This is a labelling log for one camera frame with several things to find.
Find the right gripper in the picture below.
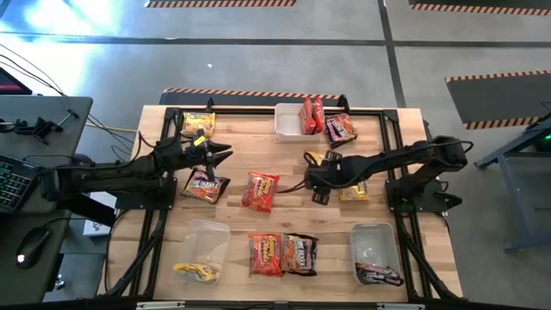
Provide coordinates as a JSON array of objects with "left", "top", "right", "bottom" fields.
[{"left": 303, "top": 149, "right": 345, "bottom": 207}]

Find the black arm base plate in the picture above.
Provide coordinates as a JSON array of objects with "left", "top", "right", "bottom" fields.
[
  {"left": 385, "top": 178, "right": 449, "bottom": 214},
  {"left": 114, "top": 176, "right": 178, "bottom": 211}
]

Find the white paper box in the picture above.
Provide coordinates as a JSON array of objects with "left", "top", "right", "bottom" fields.
[{"left": 82, "top": 191, "right": 118, "bottom": 238}]

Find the red Saucy Noods noodle pack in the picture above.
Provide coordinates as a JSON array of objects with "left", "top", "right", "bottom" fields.
[
  {"left": 312, "top": 96, "right": 326, "bottom": 134},
  {"left": 241, "top": 171, "right": 281, "bottom": 214},
  {"left": 298, "top": 96, "right": 315, "bottom": 136},
  {"left": 247, "top": 232, "right": 284, "bottom": 278}
]

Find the black screen device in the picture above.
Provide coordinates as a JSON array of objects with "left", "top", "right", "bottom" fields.
[{"left": 0, "top": 67, "right": 34, "bottom": 96}]

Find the silver metal bracket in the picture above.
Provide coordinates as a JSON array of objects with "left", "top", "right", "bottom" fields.
[
  {"left": 376, "top": 302, "right": 426, "bottom": 310},
  {"left": 135, "top": 301, "right": 186, "bottom": 310}
]

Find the green-lit device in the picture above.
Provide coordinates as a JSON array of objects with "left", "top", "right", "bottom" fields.
[{"left": 533, "top": 127, "right": 551, "bottom": 152}]

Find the black aluminium table frame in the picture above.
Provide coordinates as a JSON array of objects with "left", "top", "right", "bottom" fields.
[{"left": 97, "top": 96, "right": 465, "bottom": 305}]

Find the black Fire noodle pack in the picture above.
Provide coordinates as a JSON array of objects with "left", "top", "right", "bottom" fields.
[
  {"left": 180, "top": 166, "right": 232, "bottom": 205},
  {"left": 354, "top": 262, "right": 406, "bottom": 287},
  {"left": 323, "top": 113, "right": 358, "bottom": 150},
  {"left": 282, "top": 232, "right": 320, "bottom": 277}
]

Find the backlit black keyboard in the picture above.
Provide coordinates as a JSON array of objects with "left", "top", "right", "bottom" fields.
[{"left": 0, "top": 153, "right": 43, "bottom": 215}]

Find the dark grey operator desk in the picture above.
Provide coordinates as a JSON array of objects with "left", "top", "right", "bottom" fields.
[{"left": 0, "top": 95, "right": 94, "bottom": 305}]

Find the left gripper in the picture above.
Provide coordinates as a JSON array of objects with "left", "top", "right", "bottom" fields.
[{"left": 183, "top": 127, "right": 235, "bottom": 184}]

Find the white opaque plastic bin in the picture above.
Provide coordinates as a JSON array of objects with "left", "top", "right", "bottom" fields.
[{"left": 274, "top": 102, "right": 325, "bottom": 144}]

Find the black computer mouse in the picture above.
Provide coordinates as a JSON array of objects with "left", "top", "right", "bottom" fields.
[{"left": 15, "top": 226, "right": 52, "bottom": 270}]

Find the blue-grey metal desk frame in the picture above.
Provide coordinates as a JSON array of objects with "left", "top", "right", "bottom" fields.
[{"left": 473, "top": 112, "right": 551, "bottom": 253}]

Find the clear plastic bin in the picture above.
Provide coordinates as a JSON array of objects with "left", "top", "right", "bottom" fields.
[{"left": 183, "top": 218, "right": 232, "bottom": 286}]

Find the yellow cable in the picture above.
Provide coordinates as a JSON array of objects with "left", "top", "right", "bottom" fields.
[{"left": 84, "top": 122, "right": 139, "bottom": 134}]

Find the black angled bar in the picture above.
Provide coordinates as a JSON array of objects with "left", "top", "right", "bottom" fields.
[{"left": 55, "top": 188, "right": 117, "bottom": 228}]

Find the grey plastic bin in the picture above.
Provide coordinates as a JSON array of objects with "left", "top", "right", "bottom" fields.
[{"left": 349, "top": 221, "right": 405, "bottom": 287}]

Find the yellow Maruchan noodle pack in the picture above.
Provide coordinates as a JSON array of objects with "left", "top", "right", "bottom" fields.
[
  {"left": 337, "top": 180, "right": 370, "bottom": 203},
  {"left": 172, "top": 262, "right": 221, "bottom": 284},
  {"left": 180, "top": 111, "right": 216, "bottom": 139},
  {"left": 306, "top": 150, "right": 325, "bottom": 168}
]

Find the black desk clamp mount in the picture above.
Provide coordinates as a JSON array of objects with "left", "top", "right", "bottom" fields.
[{"left": 0, "top": 115, "right": 65, "bottom": 146}]

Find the hazard-striped black floor mat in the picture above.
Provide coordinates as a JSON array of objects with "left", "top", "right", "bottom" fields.
[
  {"left": 407, "top": 0, "right": 551, "bottom": 17},
  {"left": 158, "top": 87, "right": 348, "bottom": 107},
  {"left": 144, "top": 0, "right": 298, "bottom": 9},
  {"left": 444, "top": 70, "right": 551, "bottom": 131}
]

